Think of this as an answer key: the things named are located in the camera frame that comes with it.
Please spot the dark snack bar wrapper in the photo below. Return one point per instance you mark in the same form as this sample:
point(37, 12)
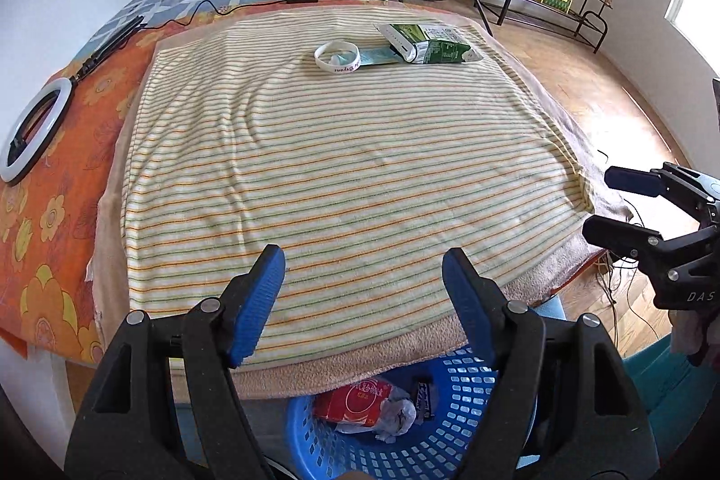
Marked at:
point(423, 398)

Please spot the teal packet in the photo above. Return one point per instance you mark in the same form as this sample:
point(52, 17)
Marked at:
point(379, 57)

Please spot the green and white carton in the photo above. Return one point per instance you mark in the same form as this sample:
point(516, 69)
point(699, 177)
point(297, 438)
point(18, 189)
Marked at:
point(439, 50)

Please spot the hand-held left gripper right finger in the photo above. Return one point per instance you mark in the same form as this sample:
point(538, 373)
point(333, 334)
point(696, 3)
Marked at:
point(469, 300)

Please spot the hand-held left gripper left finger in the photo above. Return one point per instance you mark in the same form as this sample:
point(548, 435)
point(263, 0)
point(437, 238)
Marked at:
point(256, 305)

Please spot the white plastic bag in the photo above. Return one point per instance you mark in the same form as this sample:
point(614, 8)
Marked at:
point(394, 421)

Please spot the striped towel blanket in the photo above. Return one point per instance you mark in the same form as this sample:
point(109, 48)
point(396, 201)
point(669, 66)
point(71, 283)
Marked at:
point(337, 165)

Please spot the teal plastic stool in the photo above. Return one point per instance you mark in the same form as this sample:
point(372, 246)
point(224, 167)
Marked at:
point(664, 384)

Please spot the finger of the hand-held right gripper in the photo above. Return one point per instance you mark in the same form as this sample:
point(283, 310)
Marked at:
point(619, 232)
point(633, 179)

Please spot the orange floral sheet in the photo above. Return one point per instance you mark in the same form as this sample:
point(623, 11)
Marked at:
point(45, 232)

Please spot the white wristband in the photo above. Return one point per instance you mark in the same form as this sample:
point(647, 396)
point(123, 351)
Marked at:
point(337, 70)

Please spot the red cardboard box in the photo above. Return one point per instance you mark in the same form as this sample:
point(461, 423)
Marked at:
point(354, 398)

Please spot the blue plastic basket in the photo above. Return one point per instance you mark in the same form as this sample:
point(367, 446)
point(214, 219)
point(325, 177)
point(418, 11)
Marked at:
point(450, 435)

